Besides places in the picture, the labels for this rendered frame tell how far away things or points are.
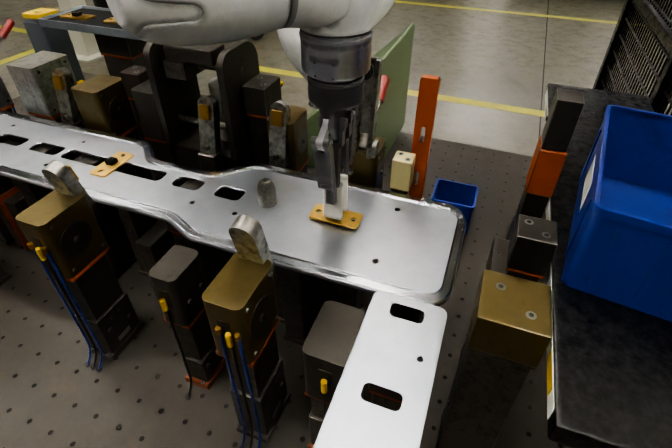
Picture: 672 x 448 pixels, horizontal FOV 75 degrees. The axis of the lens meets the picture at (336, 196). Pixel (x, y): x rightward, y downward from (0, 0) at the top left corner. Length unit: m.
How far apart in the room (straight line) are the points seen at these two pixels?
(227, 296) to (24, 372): 0.58
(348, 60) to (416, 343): 0.35
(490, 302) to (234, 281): 0.31
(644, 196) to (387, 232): 0.43
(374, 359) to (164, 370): 0.51
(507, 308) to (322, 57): 0.36
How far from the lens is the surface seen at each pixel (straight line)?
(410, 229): 0.71
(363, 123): 0.78
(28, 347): 1.11
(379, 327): 0.58
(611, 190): 0.86
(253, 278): 0.58
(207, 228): 0.73
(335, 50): 0.54
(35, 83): 1.21
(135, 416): 0.92
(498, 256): 0.70
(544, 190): 0.78
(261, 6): 0.47
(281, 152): 0.87
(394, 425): 0.52
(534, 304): 0.57
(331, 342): 0.59
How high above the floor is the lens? 1.47
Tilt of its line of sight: 37 degrees down
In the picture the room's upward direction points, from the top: straight up
